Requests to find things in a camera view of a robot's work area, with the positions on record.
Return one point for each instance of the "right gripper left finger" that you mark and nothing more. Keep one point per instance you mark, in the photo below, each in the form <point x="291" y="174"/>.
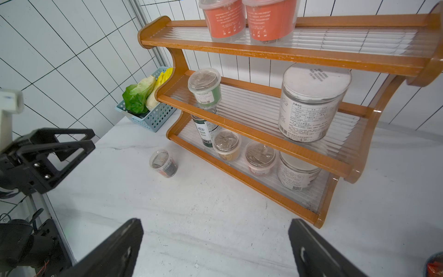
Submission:
<point x="114" y="257"/>

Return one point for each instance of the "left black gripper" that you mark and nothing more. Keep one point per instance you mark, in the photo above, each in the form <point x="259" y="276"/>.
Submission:
<point x="25" y="165"/>

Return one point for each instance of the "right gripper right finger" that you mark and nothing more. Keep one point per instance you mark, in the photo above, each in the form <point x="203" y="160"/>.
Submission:
<point x="315" y="257"/>

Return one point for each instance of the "seed jar dark label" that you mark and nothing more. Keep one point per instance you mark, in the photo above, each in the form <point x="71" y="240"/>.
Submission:
<point x="162" y="162"/>

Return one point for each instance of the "seed jar red label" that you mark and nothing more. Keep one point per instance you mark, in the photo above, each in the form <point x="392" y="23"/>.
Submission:
<point x="271" y="22"/>
<point x="226" y="19"/>

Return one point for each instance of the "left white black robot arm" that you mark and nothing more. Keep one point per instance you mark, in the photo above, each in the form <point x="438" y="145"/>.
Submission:
<point x="25" y="244"/>

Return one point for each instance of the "white can bottom shelf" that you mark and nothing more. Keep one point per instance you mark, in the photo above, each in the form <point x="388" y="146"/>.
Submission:
<point x="295" y="174"/>

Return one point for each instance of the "small jar pink label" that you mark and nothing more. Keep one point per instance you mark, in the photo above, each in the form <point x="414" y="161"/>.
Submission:
<point x="260" y="158"/>

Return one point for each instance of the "small jar yellow label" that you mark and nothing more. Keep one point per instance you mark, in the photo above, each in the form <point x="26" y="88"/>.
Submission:
<point x="227" y="144"/>

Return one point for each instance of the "wooden three-tier shelf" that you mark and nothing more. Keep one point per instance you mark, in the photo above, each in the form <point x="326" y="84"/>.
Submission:
<point x="292" y="143"/>

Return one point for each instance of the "large white-lid can middle shelf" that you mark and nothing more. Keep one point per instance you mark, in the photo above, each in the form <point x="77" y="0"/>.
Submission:
<point x="310" y="98"/>

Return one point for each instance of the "green napa cabbage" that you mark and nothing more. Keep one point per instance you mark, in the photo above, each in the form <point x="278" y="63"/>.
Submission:
<point x="136" y="95"/>

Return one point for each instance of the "blue plastic basket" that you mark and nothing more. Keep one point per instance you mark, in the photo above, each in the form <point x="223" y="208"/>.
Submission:
<point x="158" y="113"/>

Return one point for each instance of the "red snack bowl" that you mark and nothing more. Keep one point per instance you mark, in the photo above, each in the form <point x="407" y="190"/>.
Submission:
<point x="434" y="266"/>

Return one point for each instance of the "dark green bottle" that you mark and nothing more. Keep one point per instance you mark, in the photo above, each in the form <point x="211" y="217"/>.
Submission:
<point x="206" y="129"/>

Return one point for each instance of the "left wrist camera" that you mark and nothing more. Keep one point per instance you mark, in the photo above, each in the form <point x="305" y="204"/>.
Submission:
<point x="12" y="102"/>

